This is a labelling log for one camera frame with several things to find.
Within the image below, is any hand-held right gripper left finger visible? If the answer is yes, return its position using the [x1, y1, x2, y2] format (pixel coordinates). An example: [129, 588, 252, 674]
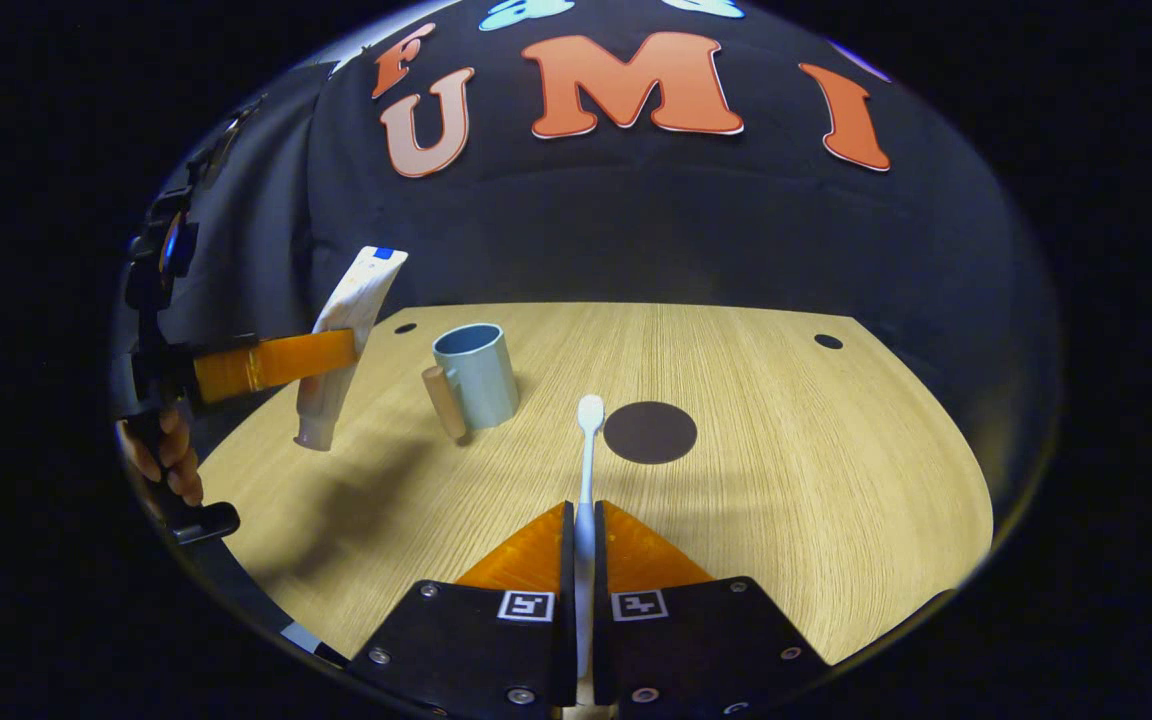
[348, 500, 577, 720]

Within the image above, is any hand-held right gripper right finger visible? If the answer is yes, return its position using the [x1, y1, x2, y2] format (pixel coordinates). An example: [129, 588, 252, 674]
[593, 500, 832, 716]

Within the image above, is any white toothpaste tube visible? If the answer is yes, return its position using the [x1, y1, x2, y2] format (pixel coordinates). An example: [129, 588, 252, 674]
[294, 246, 409, 452]

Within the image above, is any white toothbrush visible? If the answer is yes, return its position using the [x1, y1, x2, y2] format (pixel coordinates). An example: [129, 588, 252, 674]
[572, 394, 605, 706]

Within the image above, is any grey-blue cup with wooden handle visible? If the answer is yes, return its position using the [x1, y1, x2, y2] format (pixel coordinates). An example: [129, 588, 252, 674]
[422, 323, 521, 446]

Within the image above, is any dark brown round coaster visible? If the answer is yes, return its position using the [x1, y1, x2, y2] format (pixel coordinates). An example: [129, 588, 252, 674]
[603, 401, 698, 465]

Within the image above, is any black backdrop cloth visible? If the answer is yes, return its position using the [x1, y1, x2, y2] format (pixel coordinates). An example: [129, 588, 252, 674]
[136, 0, 1062, 521]

